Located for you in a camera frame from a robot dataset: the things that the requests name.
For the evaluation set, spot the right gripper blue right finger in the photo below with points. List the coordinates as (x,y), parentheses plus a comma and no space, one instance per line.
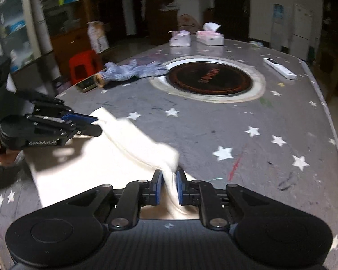
(194,192)

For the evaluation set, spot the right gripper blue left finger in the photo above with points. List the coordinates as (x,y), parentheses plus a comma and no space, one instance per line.
(146,192)

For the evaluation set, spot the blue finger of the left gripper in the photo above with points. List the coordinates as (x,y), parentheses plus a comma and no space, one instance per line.
(79,118)

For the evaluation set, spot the cream sweatshirt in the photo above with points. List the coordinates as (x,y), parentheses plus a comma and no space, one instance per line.
(121,154)

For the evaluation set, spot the left hand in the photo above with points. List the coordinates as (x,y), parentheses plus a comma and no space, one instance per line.
(8,158)

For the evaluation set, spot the black smartphone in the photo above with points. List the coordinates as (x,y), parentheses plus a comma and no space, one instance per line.
(86,85)

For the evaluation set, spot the blue knit work glove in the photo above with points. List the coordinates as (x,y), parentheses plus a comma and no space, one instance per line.
(118,73)

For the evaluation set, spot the red plastic stool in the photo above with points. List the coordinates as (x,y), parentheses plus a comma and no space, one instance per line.
(83,65)

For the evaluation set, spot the white paper bag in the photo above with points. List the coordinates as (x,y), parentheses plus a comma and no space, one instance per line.
(97,37)

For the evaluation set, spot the round induction hotpot cooker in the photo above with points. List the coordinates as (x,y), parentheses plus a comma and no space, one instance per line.
(211,79)

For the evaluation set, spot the small pink tissue pack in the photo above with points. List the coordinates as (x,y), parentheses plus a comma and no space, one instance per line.
(180,39)

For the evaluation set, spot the red patterned fan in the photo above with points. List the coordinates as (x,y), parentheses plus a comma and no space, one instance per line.
(188,23)

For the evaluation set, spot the pink tissue box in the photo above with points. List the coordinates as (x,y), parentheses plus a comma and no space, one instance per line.
(209,35)

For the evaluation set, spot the white remote control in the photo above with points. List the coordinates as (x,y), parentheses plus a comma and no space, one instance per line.
(283,71)

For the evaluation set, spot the small teal packet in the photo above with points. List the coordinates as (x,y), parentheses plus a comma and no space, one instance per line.
(256,43)

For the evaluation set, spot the water dispenser with blue bottle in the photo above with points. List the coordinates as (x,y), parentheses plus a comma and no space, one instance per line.
(278,29)

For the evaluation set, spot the white refrigerator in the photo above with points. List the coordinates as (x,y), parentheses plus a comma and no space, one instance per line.
(302,19)

